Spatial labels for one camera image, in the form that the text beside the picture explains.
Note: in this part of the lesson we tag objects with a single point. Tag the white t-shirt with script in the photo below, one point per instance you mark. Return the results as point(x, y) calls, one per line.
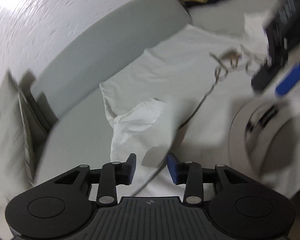
point(191, 95)

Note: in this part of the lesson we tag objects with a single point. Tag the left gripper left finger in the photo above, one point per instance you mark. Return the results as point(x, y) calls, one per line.
point(114, 174)

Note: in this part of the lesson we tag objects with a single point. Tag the grey sofa bed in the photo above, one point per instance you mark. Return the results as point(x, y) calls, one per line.
point(69, 92)

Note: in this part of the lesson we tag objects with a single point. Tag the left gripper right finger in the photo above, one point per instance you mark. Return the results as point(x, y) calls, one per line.
point(189, 174)

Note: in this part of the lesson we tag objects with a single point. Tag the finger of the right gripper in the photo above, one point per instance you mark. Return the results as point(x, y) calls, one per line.
point(289, 81)

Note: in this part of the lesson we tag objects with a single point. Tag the grey throw pillow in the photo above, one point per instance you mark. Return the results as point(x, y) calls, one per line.
point(20, 132)

